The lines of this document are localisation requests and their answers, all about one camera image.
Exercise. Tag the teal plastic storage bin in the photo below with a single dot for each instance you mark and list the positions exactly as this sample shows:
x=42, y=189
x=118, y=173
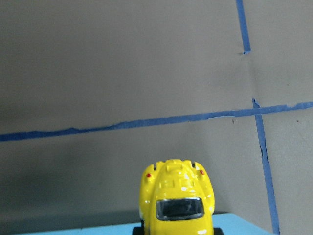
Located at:
x=116, y=223

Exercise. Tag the yellow beetle toy car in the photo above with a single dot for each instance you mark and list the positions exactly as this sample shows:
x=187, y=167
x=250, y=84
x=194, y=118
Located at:
x=176, y=197

